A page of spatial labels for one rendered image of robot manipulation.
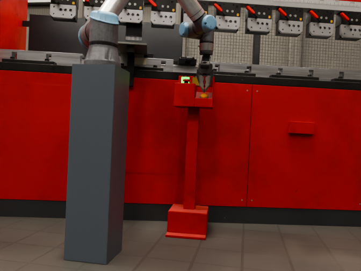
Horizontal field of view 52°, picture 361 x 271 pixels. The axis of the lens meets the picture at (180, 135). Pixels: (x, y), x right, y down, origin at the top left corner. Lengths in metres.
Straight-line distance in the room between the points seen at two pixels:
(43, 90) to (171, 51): 1.07
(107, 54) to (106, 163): 0.43
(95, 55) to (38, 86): 0.80
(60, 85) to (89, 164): 0.84
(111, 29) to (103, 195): 0.66
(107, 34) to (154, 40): 1.36
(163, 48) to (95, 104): 1.48
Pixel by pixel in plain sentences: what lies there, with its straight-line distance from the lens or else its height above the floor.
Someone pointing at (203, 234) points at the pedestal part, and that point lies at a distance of 1.94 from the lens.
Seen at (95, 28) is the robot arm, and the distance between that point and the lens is 1.57.
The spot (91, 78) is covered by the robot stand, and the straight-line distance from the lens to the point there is 1.50.
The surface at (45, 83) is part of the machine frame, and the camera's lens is 2.26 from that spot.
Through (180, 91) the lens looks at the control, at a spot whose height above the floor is 0.73.
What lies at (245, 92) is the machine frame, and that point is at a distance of 2.24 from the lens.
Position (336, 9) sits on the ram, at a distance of 2.66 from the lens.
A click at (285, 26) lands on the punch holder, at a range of 2.50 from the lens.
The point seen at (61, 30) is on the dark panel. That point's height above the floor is 1.23.
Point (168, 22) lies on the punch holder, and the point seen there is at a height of 1.19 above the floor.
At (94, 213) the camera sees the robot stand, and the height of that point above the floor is 0.20.
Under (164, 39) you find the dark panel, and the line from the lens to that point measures 2.89.
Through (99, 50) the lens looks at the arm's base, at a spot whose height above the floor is 0.83.
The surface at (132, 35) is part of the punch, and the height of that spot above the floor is 1.10.
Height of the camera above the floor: 0.53
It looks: 1 degrees down
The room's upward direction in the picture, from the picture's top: 3 degrees clockwise
